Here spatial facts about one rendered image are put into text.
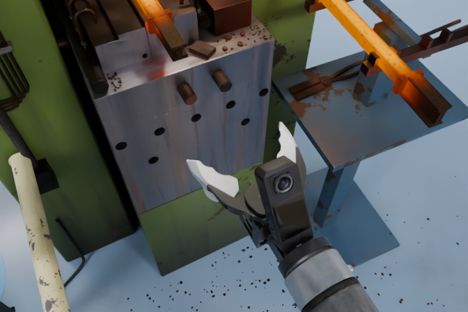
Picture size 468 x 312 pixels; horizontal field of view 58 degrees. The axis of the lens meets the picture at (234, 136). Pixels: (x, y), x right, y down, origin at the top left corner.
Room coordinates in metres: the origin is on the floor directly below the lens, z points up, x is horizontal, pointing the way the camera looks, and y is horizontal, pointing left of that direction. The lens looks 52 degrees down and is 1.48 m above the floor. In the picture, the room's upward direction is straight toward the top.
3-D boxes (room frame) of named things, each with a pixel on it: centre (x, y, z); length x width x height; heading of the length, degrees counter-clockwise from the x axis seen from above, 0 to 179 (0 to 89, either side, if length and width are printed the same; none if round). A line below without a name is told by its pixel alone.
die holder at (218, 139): (0.86, 0.21, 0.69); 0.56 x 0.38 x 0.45; 27
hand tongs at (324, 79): (0.88, -0.41, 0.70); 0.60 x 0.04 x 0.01; 119
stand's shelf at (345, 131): (0.74, -0.34, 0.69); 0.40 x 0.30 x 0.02; 114
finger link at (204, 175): (0.30, 0.03, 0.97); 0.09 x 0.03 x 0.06; 63
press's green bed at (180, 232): (0.86, 0.21, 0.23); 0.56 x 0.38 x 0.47; 27
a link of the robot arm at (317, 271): (0.18, -0.10, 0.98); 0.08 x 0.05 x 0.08; 117
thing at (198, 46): (0.65, 0.06, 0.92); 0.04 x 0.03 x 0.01; 59
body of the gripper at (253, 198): (0.25, -0.06, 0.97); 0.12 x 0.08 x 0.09; 27
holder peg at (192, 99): (0.58, 0.09, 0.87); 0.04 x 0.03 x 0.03; 27
